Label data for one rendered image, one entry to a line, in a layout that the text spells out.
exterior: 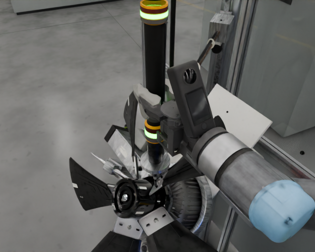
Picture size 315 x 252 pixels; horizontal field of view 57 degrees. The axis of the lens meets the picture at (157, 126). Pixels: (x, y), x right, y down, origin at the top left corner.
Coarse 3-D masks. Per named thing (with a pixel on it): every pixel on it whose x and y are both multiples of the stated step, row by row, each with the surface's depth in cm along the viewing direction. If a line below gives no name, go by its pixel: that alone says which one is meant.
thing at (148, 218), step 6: (156, 210) 88; (162, 210) 88; (144, 216) 86; (150, 216) 86; (156, 216) 86; (168, 216) 86; (144, 222) 85; (150, 222) 85; (162, 222) 85; (168, 222) 85; (144, 228) 83; (150, 228) 83; (156, 228) 83
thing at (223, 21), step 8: (216, 16) 105; (224, 16) 105; (232, 16) 105; (216, 24) 101; (224, 24) 100; (232, 24) 107; (208, 32) 104; (224, 32) 102; (216, 40) 105; (224, 40) 104
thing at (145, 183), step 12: (120, 180) 89; (132, 180) 86; (144, 180) 90; (120, 192) 88; (132, 192) 85; (144, 192) 85; (156, 192) 92; (168, 192) 92; (120, 204) 87; (132, 204) 85; (144, 204) 85; (156, 204) 91; (168, 204) 91; (120, 216) 85; (132, 216) 84
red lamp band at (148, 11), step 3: (141, 9) 44; (144, 9) 44; (147, 9) 44; (150, 9) 43; (153, 9) 43; (156, 9) 43; (159, 9) 43; (162, 9) 44; (165, 9) 44; (147, 12) 44; (150, 12) 44; (153, 12) 44; (156, 12) 44; (159, 12) 44; (162, 12) 44
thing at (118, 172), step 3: (96, 156) 121; (99, 159) 119; (102, 159) 118; (102, 162) 117; (114, 168) 112; (114, 171) 111; (117, 171) 110; (120, 171) 110; (117, 174) 109; (120, 174) 109; (123, 174) 108; (123, 177) 107
